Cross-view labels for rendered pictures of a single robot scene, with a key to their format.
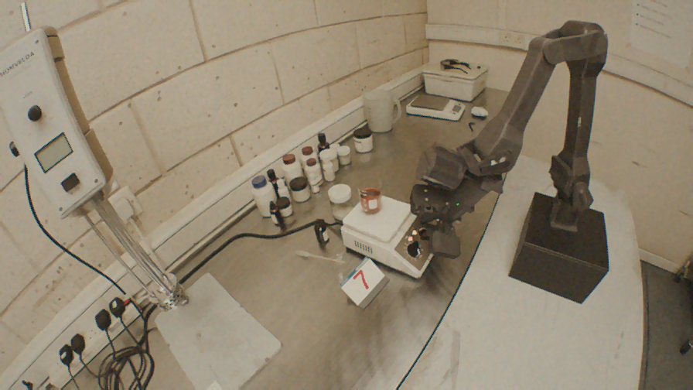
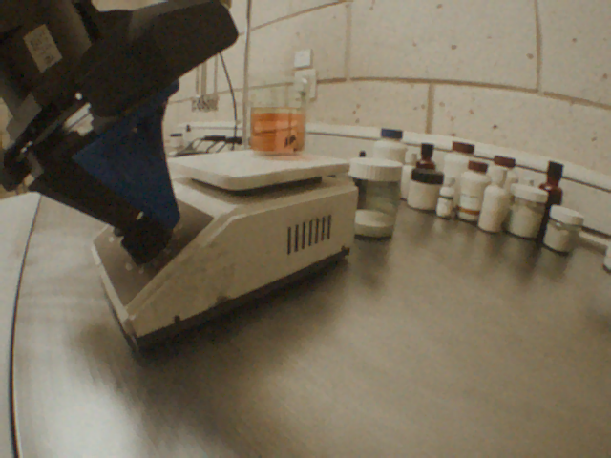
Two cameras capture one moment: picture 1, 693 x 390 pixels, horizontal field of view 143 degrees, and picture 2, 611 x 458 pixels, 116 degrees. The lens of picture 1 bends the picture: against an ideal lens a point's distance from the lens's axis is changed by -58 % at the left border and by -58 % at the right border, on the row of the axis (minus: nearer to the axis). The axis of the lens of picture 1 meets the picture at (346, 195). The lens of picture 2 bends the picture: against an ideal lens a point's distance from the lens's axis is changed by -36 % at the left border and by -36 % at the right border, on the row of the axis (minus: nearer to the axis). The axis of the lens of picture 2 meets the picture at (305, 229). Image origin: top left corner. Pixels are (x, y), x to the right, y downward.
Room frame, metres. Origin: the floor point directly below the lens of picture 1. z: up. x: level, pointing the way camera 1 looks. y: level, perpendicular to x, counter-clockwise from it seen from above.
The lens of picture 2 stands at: (0.49, -0.31, 1.02)
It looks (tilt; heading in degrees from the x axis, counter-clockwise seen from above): 21 degrees down; 91
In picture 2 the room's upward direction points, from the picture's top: 2 degrees clockwise
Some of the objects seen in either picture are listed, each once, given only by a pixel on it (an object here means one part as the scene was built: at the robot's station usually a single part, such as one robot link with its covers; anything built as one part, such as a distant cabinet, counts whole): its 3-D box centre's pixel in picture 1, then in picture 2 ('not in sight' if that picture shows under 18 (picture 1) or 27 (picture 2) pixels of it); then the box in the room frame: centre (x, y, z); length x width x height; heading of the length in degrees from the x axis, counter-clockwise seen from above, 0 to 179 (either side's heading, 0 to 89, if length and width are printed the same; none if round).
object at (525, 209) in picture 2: (329, 161); (525, 210); (0.80, 0.04, 0.93); 0.06 x 0.06 x 0.07
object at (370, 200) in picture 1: (370, 196); (282, 114); (0.47, -0.05, 1.02); 0.06 x 0.05 x 0.08; 30
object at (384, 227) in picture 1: (377, 214); (254, 163); (0.44, -0.06, 0.98); 0.12 x 0.12 x 0.01; 48
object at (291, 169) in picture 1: (292, 171); (459, 175); (0.74, 0.16, 0.95); 0.06 x 0.06 x 0.11
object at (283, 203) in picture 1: (284, 206); not in sight; (0.61, 0.18, 0.92); 0.04 x 0.04 x 0.04
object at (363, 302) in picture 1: (365, 282); not in sight; (0.32, -0.01, 0.92); 0.09 x 0.06 x 0.04; 133
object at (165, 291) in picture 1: (131, 253); (205, 57); (0.25, 0.35, 1.17); 0.07 x 0.07 x 0.25
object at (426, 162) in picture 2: (274, 183); (425, 169); (0.69, 0.21, 0.95); 0.04 x 0.04 x 0.10
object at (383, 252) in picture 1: (388, 232); (230, 218); (0.43, -0.08, 0.94); 0.22 x 0.13 x 0.08; 48
